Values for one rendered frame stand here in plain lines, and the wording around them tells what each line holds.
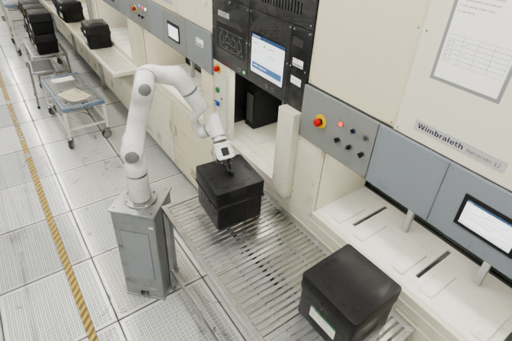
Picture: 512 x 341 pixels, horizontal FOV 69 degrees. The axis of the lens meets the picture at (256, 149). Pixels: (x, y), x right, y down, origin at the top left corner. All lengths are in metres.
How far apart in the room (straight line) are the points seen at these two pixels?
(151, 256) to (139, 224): 0.27
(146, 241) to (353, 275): 1.25
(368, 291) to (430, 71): 0.86
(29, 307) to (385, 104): 2.50
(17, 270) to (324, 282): 2.30
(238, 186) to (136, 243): 0.78
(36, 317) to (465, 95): 2.67
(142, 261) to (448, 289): 1.70
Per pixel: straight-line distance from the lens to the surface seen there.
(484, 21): 1.30
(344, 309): 1.55
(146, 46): 3.79
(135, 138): 2.02
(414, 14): 1.42
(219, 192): 1.94
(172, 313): 2.71
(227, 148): 2.05
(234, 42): 2.26
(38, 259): 3.27
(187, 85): 1.91
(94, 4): 5.15
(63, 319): 2.87
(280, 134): 1.98
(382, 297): 1.62
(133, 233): 2.36
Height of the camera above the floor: 2.26
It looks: 33 degrees down
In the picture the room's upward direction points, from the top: 3 degrees clockwise
